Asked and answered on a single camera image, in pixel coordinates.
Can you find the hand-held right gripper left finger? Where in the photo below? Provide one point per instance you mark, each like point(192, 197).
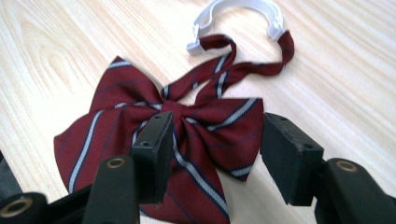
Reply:
point(152, 155)

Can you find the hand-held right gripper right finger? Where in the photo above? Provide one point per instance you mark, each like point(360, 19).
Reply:
point(289, 161)

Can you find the maroon striped bow tie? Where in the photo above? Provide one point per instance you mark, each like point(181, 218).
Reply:
point(199, 133)

